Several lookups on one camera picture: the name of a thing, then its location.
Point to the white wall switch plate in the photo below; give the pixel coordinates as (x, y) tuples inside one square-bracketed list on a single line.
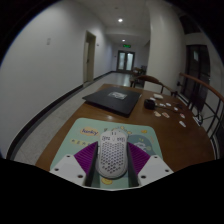
[(48, 41)]

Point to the wooden armchair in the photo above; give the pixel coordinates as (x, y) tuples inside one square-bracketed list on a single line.
[(150, 78)]

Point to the dark framed window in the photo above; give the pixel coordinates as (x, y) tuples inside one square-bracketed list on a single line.
[(198, 76)]

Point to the small pink sticker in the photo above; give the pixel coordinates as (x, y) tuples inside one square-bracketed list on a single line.
[(165, 115)]

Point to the black closed laptop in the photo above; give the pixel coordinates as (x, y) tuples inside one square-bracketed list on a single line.
[(106, 103)]

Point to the wooden side door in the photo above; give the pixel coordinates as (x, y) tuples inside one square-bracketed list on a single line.
[(89, 58)]

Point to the glass double door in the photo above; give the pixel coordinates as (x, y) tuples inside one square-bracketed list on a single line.
[(125, 61)]

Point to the small white box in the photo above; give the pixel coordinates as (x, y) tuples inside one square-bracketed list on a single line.
[(158, 96)]

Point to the small white sticker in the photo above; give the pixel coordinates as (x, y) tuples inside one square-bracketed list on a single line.
[(182, 115), (182, 124)]

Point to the ceiling lights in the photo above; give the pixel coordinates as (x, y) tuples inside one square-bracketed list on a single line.
[(120, 20)]

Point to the small wooden chair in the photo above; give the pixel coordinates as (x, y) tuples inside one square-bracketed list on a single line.
[(137, 71)]

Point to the small black box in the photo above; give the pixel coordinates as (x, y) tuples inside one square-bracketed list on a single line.
[(149, 104)]

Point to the green exit sign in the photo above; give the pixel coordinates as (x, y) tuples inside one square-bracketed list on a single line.
[(126, 45)]

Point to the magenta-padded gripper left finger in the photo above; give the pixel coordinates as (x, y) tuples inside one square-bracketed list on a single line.
[(68, 168)]

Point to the white honeycomb computer mouse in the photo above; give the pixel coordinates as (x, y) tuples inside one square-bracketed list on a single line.
[(112, 155)]

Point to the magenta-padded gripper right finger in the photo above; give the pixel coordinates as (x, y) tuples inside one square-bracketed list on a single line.
[(155, 168)]

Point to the light green printed mouse pad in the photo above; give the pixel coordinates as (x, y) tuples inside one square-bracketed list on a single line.
[(83, 141)]

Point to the white card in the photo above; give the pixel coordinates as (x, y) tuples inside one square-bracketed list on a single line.
[(197, 120)]

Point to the small tan sticker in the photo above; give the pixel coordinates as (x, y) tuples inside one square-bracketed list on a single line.
[(157, 113)]

